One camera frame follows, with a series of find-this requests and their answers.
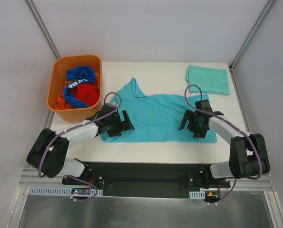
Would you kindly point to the right aluminium corner post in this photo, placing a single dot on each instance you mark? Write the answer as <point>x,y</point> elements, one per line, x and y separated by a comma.
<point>247,41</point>

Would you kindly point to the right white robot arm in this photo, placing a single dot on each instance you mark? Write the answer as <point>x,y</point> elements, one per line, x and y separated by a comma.
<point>248,156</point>

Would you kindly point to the left white cable duct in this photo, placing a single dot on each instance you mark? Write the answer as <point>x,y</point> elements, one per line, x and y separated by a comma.
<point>64,191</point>

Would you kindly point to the orange plastic bin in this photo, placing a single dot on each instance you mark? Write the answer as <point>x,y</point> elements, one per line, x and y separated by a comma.
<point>58,83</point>

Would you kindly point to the aluminium corner post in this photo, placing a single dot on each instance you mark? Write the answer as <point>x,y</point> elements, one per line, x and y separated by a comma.
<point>41,25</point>
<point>247,41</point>

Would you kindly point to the light blue t shirt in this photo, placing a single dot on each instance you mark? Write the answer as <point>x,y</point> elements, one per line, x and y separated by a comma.
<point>156,118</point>

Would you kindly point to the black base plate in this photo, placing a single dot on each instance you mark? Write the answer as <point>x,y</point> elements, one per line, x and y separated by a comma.
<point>149,180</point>

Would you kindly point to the right white cable duct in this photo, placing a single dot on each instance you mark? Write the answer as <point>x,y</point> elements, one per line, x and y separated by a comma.
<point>197,195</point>

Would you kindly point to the orange t shirt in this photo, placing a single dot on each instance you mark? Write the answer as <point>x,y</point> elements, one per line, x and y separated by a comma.
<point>61,103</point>

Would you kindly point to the red t shirt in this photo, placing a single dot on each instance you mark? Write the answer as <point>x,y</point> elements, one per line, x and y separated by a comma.
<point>87,92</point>

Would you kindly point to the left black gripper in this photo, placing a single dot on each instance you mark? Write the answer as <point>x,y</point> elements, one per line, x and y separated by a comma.
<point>120,123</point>

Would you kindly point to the left aluminium corner post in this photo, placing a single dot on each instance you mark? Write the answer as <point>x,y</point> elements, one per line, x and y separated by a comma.
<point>41,25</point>

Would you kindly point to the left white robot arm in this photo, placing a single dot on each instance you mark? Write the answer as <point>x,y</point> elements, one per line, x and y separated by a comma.
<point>49,152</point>

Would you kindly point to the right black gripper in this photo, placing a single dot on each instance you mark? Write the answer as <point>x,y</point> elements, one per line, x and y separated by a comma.
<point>191,124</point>

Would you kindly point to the royal blue t shirt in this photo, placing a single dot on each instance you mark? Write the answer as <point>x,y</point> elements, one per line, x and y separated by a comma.
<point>75,77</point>

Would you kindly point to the folded teal t shirt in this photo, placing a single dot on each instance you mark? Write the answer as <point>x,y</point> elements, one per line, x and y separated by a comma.
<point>210,80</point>

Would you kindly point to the white cable duct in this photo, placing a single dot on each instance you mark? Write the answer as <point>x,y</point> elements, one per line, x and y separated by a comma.
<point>64,191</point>
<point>197,195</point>

